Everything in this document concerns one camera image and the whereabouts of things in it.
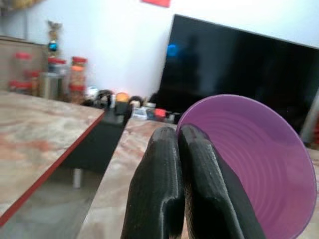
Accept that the small red-lidded jar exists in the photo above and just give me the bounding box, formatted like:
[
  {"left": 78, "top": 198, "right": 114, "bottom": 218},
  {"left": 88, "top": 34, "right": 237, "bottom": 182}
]
[{"left": 29, "top": 71, "right": 41, "bottom": 97}]

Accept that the black flat screen television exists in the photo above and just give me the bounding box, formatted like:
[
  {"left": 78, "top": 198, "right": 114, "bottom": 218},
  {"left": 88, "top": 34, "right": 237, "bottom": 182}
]
[{"left": 152, "top": 14, "right": 319, "bottom": 140}]

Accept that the low red-lidded jar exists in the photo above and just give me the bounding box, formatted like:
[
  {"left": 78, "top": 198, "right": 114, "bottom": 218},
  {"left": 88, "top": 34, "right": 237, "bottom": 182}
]
[{"left": 8, "top": 80, "right": 32, "bottom": 95}]

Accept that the red-lidded clear jar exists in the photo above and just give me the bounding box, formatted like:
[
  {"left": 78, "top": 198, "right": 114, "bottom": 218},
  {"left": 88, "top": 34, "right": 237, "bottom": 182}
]
[{"left": 14, "top": 51, "right": 32, "bottom": 80}]

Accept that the gold trophy with blue ball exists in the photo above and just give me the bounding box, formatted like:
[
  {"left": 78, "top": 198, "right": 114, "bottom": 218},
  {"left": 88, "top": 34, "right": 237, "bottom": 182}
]
[{"left": 47, "top": 20, "right": 63, "bottom": 60}]

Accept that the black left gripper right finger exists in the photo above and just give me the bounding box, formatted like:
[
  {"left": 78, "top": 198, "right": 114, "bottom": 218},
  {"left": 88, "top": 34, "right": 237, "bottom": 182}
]
[{"left": 178, "top": 124, "right": 267, "bottom": 239}]

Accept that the red paper on wall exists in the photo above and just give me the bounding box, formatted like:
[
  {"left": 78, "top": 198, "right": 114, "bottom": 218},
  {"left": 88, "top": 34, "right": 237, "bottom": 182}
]
[{"left": 141, "top": 0, "right": 172, "bottom": 8}]

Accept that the steel canister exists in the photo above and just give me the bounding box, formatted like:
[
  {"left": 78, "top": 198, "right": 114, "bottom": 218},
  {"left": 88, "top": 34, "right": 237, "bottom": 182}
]
[{"left": 39, "top": 72, "right": 66, "bottom": 101}]

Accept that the purple plastic bowl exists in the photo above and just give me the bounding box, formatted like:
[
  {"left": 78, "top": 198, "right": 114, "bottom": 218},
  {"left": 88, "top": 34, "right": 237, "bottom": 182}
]
[{"left": 175, "top": 94, "right": 318, "bottom": 239}]

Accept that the orange round object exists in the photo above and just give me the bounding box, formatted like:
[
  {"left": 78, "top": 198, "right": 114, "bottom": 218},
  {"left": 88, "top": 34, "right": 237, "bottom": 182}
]
[{"left": 115, "top": 92, "right": 129, "bottom": 103}]

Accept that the marble table with red edge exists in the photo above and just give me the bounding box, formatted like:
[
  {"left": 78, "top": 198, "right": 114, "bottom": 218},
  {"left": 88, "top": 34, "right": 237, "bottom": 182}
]
[{"left": 0, "top": 90, "right": 105, "bottom": 224}]

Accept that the red-lidded jar with dark contents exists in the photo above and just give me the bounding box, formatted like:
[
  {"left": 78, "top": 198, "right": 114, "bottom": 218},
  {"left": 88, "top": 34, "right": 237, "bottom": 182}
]
[{"left": 47, "top": 57, "right": 67, "bottom": 75}]

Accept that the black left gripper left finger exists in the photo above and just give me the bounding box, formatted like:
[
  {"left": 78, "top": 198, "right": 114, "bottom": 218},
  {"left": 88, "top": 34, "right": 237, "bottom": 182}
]
[{"left": 120, "top": 126, "right": 185, "bottom": 239}]

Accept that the tall red-lidded snack jar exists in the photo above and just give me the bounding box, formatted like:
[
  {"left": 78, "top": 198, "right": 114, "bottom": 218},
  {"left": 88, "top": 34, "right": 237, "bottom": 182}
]
[{"left": 68, "top": 56, "right": 88, "bottom": 104}]

